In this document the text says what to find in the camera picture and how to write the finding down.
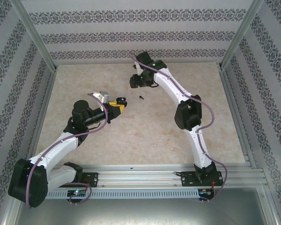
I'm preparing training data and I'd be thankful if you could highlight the left circuit board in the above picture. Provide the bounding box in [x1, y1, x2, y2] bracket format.
[67, 190, 87, 197]

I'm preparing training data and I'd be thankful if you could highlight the grey metal sheet panel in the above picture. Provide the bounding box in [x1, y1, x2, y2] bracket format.
[4, 187, 279, 225]

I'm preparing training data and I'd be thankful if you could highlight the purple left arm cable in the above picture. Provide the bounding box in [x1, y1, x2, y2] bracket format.
[25, 93, 108, 209]

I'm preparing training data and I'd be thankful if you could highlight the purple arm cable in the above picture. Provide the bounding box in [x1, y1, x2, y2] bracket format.
[128, 52, 228, 202]
[25, 93, 108, 209]

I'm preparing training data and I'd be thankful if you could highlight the aluminium side rail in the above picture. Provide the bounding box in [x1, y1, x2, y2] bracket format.
[219, 67, 257, 169]
[24, 67, 59, 169]

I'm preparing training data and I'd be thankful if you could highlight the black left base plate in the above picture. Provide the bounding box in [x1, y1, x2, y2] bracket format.
[60, 172, 99, 188]

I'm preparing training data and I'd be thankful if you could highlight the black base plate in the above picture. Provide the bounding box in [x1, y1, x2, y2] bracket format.
[60, 172, 99, 188]
[180, 171, 223, 188]

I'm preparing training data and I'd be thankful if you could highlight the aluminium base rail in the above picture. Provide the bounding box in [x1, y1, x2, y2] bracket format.
[46, 164, 265, 188]

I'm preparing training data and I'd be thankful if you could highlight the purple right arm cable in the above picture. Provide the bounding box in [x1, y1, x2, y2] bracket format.
[128, 52, 228, 202]

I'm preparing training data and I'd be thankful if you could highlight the slotted grey cable duct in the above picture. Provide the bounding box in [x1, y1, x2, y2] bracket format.
[46, 189, 200, 199]

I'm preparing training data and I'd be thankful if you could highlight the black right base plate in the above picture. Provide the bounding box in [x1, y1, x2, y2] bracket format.
[180, 171, 223, 188]

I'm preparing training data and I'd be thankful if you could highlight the aluminium frame post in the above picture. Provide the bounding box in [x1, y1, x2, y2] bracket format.
[220, 0, 268, 70]
[10, 0, 57, 71]

